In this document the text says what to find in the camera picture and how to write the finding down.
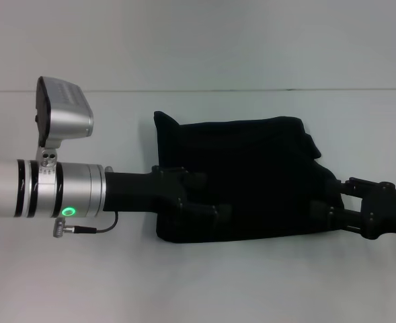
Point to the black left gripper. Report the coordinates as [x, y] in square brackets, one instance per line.
[144, 191]

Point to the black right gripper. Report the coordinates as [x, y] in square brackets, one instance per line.
[386, 212]

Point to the black t-shirt with white print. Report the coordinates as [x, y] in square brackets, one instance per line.
[251, 175]

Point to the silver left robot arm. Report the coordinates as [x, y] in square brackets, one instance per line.
[33, 188]

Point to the silver camera mount bracket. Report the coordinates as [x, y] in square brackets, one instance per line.
[48, 158]

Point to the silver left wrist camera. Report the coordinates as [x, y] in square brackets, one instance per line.
[66, 111]

